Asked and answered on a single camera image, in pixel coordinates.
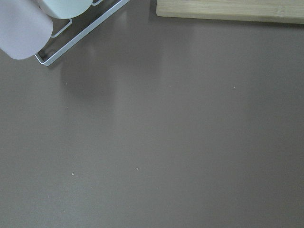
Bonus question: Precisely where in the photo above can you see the pale green cup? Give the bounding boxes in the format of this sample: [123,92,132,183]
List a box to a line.
[38,0,93,19]

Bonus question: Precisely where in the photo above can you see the pink cup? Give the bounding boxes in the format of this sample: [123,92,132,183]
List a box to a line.
[0,0,53,60]

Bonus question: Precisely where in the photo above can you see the wooden cutting board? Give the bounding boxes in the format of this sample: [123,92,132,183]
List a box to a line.
[156,0,304,24]

